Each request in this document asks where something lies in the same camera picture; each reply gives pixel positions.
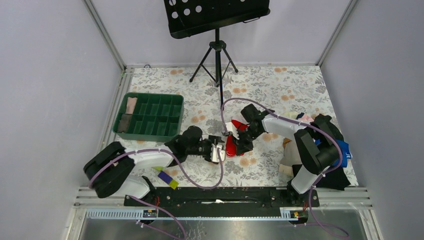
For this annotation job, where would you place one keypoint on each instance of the lime green plastic piece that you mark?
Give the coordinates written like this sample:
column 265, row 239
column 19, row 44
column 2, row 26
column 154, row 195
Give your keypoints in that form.
column 158, row 168

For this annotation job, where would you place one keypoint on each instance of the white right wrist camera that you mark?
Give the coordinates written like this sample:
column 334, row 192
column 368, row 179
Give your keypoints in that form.
column 230, row 130

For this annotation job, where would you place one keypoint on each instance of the black music stand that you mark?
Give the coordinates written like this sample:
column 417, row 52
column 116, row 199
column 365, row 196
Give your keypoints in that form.
column 187, row 18

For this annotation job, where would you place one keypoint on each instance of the purple and green block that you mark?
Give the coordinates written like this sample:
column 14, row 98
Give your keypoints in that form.
column 168, row 180

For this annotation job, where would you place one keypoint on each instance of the grey rolled cloth in tray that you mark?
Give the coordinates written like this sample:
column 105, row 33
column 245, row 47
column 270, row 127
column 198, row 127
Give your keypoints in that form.
column 124, row 123

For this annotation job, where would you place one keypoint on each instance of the pink rolled cloth in tray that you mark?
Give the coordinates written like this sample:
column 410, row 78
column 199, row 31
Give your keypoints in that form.
column 130, row 105

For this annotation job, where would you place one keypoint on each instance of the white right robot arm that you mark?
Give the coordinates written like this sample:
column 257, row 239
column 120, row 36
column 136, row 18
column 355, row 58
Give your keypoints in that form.
column 316, row 159

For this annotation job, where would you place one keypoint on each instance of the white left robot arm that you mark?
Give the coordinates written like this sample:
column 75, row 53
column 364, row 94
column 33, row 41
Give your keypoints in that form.
column 109, row 171

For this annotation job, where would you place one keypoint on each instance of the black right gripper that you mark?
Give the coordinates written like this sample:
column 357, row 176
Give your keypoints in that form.
column 242, row 146

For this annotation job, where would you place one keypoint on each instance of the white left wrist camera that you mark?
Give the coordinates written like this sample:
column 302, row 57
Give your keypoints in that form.
column 218, row 153

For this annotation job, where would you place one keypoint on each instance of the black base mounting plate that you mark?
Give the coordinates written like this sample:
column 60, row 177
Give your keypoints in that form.
column 228, row 202

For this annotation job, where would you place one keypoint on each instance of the beige grey garment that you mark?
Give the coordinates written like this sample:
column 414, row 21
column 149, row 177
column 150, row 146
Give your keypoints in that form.
column 290, row 157

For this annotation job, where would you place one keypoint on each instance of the brown garment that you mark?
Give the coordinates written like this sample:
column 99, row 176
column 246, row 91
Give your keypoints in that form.
column 285, row 142

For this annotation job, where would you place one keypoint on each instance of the black mesh garment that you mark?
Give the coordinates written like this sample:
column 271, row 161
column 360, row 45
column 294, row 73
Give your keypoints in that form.
column 323, row 122

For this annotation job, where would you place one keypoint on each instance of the floral patterned table mat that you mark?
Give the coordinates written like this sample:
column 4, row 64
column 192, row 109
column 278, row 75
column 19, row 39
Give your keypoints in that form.
column 298, row 89

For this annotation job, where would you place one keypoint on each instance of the green plastic divided tray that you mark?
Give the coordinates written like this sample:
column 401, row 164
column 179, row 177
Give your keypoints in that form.
column 157, row 117

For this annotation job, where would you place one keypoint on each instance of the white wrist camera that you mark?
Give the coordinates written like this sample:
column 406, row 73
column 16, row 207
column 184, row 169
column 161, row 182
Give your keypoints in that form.
column 230, row 130
column 218, row 153

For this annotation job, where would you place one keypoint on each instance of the pink garment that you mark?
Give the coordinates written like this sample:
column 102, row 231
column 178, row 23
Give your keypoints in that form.
column 306, row 119

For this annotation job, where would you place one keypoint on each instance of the red underwear white trim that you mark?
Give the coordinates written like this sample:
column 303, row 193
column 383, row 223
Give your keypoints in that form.
column 230, row 146

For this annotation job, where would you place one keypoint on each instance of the pale yellow-green garment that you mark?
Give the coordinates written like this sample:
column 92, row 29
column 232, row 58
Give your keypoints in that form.
column 291, row 115

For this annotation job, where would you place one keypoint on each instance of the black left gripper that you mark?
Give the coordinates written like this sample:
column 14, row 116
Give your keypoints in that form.
column 212, row 140

